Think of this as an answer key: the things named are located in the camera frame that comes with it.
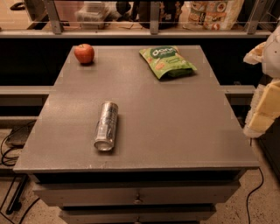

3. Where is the black floor cables left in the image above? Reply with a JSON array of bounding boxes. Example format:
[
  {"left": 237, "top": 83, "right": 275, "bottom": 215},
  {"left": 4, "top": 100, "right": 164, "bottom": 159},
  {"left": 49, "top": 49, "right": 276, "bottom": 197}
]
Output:
[{"left": 0, "top": 121, "right": 40, "bottom": 224}]

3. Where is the metal shelf rail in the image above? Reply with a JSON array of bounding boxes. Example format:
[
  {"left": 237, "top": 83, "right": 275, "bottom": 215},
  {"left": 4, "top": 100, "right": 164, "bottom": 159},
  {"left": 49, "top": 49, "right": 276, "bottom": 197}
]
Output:
[{"left": 0, "top": 0, "right": 280, "bottom": 39}]

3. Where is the red apple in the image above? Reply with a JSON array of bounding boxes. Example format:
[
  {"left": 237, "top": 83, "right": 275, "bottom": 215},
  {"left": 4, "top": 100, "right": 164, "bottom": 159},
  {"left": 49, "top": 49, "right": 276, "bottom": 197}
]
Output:
[{"left": 74, "top": 44, "right": 95, "bottom": 64}]

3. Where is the black floor cable right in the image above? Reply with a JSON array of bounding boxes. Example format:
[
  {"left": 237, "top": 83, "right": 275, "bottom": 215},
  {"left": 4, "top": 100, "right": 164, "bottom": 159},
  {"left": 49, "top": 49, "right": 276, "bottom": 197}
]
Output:
[{"left": 245, "top": 167, "right": 265, "bottom": 224}]

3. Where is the clear plastic container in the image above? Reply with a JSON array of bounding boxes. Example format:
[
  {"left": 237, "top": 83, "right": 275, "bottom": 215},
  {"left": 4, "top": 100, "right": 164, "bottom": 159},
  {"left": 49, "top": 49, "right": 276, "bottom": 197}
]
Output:
[{"left": 75, "top": 1, "right": 109, "bottom": 29}]

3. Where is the printed snack bag on shelf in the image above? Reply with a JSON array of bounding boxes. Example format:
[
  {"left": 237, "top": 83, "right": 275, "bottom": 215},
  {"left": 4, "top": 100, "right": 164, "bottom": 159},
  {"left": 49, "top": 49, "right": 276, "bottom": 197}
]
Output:
[{"left": 183, "top": 0, "right": 244, "bottom": 31}]

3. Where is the dark bag on shelf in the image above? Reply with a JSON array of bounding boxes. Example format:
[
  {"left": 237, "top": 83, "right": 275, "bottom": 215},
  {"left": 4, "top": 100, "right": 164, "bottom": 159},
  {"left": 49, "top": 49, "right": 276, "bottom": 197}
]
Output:
[{"left": 131, "top": 1, "right": 184, "bottom": 29}]

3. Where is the grey drawer cabinet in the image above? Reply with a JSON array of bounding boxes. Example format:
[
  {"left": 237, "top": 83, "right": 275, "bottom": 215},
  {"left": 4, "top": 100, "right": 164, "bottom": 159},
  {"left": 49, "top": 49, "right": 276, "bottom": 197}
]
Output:
[{"left": 15, "top": 45, "right": 259, "bottom": 224}]

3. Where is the silver redbull can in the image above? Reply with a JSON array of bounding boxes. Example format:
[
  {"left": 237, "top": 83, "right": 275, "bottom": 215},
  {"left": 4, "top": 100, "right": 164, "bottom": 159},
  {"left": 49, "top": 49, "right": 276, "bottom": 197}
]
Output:
[{"left": 94, "top": 101, "right": 118, "bottom": 151}]

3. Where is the green snack bag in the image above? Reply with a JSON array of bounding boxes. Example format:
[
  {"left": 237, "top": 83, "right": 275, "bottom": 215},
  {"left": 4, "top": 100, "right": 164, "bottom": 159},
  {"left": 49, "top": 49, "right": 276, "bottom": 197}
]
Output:
[{"left": 139, "top": 45, "right": 196, "bottom": 80}]

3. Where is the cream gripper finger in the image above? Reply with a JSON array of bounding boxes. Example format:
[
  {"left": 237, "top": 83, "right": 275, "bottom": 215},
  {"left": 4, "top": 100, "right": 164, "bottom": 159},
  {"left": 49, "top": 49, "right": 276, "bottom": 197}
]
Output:
[
  {"left": 243, "top": 80, "right": 280, "bottom": 138},
  {"left": 243, "top": 42, "right": 266, "bottom": 65}
]

